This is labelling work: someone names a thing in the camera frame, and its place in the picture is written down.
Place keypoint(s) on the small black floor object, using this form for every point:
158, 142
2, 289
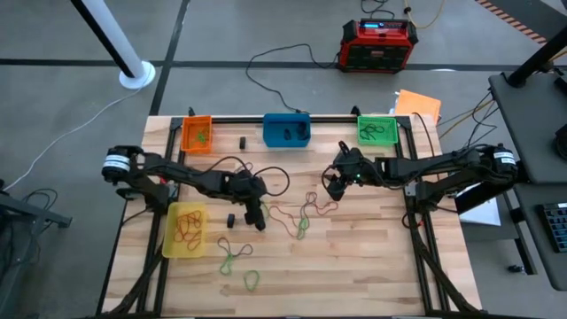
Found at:
515, 268

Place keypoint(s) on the green rubber band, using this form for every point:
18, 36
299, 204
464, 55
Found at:
201, 137
268, 212
225, 268
303, 230
244, 279

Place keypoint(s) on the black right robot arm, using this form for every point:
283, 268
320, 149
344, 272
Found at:
434, 166

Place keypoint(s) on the backlit keyboard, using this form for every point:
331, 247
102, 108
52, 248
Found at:
556, 226

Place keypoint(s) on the white paper sheet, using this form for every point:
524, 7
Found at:
483, 215

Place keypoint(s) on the black desk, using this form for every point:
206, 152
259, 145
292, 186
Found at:
531, 124

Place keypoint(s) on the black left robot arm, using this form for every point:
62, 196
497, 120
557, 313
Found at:
186, 173

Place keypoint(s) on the orange paper sheet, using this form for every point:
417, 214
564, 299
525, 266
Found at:
421, 106

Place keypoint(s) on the thin red rubber band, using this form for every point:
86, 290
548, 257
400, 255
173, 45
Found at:
271, 212
186, 241
328, 212
178, 221

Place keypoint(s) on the orange plastic basket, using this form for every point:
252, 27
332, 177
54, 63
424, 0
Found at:
188, 133

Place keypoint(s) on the red black power station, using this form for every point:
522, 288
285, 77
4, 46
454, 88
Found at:
376, 49

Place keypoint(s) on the silver metal bracket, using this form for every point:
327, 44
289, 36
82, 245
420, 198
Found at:
409, 188

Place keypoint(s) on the blue plastic bin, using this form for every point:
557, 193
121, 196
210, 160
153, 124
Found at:
274, 133

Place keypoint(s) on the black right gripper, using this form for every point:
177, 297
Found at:
359, 170

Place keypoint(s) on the black metal beam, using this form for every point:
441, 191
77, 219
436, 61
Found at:
536, 57

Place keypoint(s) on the white pole with round base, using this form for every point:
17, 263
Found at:
137, 77

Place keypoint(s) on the green plastic basket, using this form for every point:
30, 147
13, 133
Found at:
392, 133

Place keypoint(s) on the grey metal stand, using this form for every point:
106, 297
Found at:
17, 248

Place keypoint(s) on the black round desk object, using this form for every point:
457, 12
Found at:
561, 146

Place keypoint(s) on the yellow plastic basket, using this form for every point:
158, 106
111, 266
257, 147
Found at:
170, 230

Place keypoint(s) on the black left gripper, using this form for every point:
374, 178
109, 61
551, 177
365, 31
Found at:
246, 186

